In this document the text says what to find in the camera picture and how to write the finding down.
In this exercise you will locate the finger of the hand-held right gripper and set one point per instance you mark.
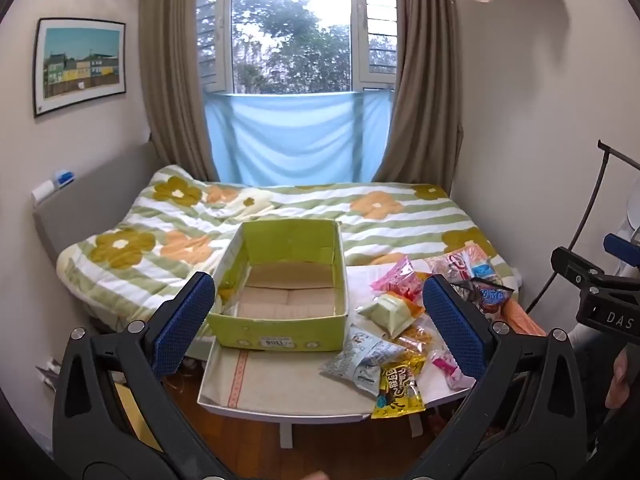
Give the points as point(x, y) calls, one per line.
point(620, 246)
point(575, 265)

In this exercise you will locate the window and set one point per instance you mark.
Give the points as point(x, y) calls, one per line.
point(295, 25)

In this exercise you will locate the red and orange snack packet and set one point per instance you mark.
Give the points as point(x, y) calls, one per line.
point(416, 337)

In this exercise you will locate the grey bed headboard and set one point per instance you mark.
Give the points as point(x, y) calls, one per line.
point(85, 210)

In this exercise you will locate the framed picture of houses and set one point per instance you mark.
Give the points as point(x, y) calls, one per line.
point(80, 65)

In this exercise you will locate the beige tablecloth with orange border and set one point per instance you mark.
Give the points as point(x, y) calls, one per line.
point(280, 380)

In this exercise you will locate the yellow and black snack packet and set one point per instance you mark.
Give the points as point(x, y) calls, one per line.
point(397, 387)

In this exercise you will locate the pink striped marshmallow packet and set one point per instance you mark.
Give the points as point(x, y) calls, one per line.
point(400, 275)

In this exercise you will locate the green cardboard box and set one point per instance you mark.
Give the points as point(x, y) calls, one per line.
point(280, 325)

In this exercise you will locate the blue and white object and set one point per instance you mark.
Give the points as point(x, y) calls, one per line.
point(65, 176)

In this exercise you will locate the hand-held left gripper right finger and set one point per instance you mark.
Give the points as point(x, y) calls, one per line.
point(452, 325)

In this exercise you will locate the floral striped blanket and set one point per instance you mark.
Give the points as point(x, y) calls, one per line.
point(250, 205)

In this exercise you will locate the light blue cloth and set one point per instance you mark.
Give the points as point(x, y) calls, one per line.
point(295, 135)

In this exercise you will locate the blue and brown snack packet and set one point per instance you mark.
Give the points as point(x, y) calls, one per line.
point(487, 294)

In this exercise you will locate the person's right hand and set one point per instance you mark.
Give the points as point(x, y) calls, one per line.
point(622, 380)

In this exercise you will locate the red white blue snack bag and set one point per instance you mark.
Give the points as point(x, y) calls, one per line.
point(460, 262)

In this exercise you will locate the white table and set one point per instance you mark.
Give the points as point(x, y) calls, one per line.
point(285, 410)

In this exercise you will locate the green and orange snack packet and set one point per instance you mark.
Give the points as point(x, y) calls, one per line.
point(390, 310)

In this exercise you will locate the small pink snack packet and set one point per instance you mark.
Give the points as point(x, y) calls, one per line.
point(447, 367)

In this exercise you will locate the black stand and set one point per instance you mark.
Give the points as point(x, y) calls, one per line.
point(617, 154)

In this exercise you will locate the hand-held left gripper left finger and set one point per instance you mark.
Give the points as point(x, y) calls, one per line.
point(182, 325)

